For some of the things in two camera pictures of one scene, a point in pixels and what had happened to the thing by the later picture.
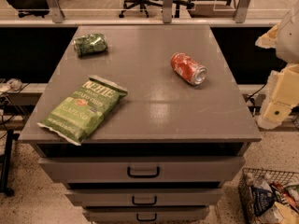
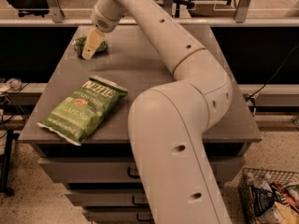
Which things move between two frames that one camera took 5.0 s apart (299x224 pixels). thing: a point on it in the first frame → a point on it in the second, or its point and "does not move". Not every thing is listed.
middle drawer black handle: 143,203 does not move
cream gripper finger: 281,97 → 105,17
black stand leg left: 6,163 does not move
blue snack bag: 262,201 does not move
